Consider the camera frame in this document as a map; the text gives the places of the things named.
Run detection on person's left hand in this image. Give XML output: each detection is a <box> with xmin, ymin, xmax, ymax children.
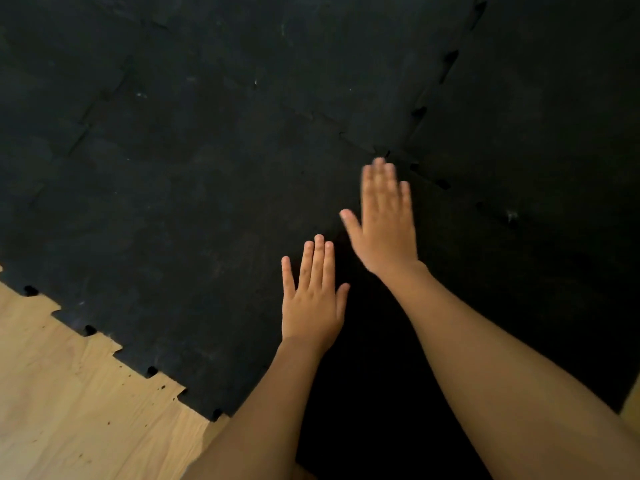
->
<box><xmin>280</xmin><ymin>234</ymin><xmax>351</xmax><ymax>358</ymax></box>

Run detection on person's right hand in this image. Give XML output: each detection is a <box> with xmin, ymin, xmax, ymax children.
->
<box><xmin>339</xmin><ymin>157</ymin><xmax>430</xmax><ymax>283</ymax></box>

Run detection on person's right forearm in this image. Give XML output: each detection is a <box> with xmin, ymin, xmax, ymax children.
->
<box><xmin>380</xmin><ymin>261</ymin><xmax>640</xmax><ymax>480</ymax></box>

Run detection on person's left forearm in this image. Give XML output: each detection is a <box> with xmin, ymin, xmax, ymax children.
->
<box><xmin>182</xmin><ymin>339</ymin><xmax>327</xmax><ymax>480</ymax></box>

